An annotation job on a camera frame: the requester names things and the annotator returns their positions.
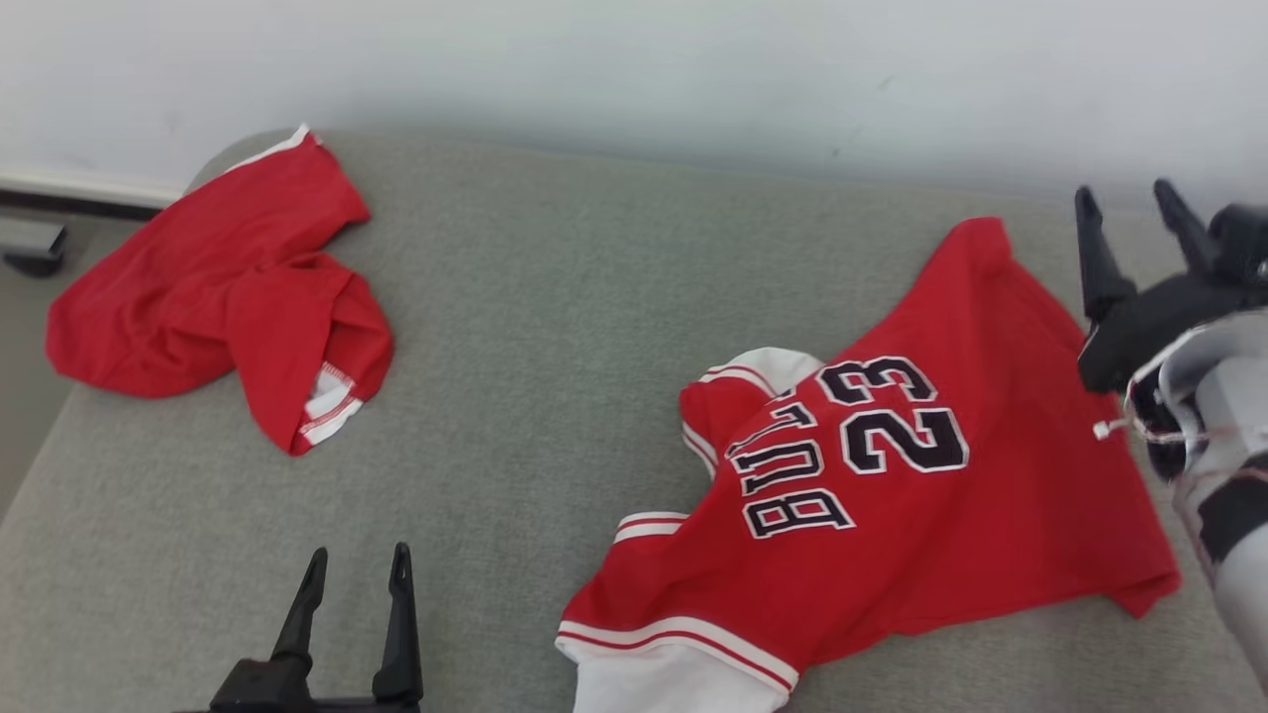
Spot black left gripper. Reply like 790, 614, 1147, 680
178, 542, 425, 713

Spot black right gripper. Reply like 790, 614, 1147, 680
1075, 178, 1268, 397

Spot red jersey number 23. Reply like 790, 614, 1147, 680
555, 216, 1182, 713

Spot red shorts with white stripe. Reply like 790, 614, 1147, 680
45, 124, 395, 457

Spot thin white cable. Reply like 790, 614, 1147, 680
1093, 416, 1219, 449

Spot dark grey floor bracket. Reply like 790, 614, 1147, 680
0, 216, 68, 279

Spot white wall baseboard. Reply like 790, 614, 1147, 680
0, 170, 187, 221

